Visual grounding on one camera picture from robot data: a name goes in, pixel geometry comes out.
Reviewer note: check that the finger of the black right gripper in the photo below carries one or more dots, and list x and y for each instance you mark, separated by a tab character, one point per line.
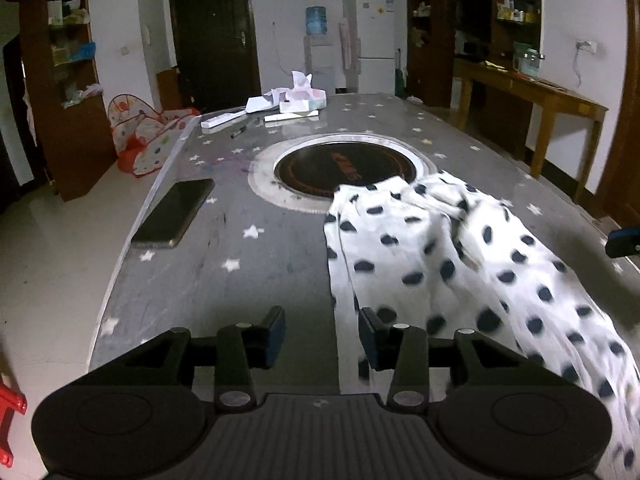
623	243

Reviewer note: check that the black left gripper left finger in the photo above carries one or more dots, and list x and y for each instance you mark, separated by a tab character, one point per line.
233	353

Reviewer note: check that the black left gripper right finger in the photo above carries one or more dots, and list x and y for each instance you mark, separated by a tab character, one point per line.
410	354

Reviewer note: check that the white navy polka dot cloth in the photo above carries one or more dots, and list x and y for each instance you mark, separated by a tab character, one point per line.
441	255

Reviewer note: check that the black smartphone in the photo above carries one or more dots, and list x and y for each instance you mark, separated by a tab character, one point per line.
166	224

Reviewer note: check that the round induction cooker inset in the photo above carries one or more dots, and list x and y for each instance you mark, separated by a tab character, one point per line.
302	174

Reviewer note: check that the glass jar on side table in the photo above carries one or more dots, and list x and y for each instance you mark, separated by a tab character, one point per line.
527	60

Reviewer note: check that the black marker pen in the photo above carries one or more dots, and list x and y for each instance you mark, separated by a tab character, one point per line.
238	132

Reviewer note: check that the white remote control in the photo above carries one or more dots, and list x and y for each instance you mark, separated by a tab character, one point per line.
221	119

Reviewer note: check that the red plastic stool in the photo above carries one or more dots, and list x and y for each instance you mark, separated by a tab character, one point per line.
13	401

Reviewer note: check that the colourful polka dot play tent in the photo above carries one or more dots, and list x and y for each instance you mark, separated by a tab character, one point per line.
144	137

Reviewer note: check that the white paper sheets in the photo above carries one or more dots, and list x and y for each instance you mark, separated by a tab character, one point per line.
257	104

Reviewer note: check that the right dark wooden cabinet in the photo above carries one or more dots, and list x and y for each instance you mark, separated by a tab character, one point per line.
443	33

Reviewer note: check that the water dispenser with blue bottle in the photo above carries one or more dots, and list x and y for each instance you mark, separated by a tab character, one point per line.
319	49

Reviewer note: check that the left wooden shelf cabinet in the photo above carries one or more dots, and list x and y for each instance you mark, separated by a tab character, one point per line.
63	87

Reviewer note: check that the dark wooden door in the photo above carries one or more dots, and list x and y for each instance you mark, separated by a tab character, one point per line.
216	52

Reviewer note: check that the white refrigerator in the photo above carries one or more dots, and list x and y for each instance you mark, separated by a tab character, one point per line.
369	42

